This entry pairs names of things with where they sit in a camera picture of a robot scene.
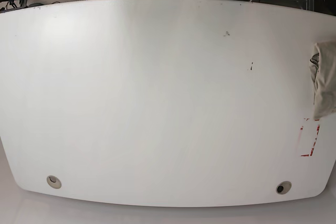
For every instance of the beige T-shirt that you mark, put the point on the beige T-shirt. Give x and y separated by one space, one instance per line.
322 69

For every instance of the right table grommet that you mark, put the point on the right table grommet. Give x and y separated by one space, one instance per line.
283 187

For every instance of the table grommet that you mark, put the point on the table grommet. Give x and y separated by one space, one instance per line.
54 182
283 187

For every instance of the red tape rectangle marking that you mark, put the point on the red tape rectangle marking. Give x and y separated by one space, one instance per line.
308 136

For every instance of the left table grommet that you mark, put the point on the left table grommet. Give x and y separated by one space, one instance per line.
54 182

